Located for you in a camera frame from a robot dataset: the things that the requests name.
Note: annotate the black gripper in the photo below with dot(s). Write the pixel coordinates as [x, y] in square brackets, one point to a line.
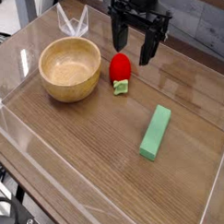
[142, 15]

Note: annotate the green foam stick block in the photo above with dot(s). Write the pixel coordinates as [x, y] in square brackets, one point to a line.
[157, 127]

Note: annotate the brown wooden bowl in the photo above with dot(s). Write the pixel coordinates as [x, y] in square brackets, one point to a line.
[70, 68]

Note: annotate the red toy strawberry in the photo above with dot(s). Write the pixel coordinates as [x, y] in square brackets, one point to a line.
[119, 73]

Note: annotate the black table leg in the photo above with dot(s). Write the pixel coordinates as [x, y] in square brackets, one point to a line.
[20, 194]

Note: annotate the black device bottom left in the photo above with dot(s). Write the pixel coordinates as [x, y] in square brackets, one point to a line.
[17, 215]

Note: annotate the clear acrylic corner bracket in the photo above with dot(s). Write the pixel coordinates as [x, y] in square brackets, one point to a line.
[71, 26]

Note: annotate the clear acrylic tray wall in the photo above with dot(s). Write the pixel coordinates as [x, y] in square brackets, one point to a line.
[81, 162]

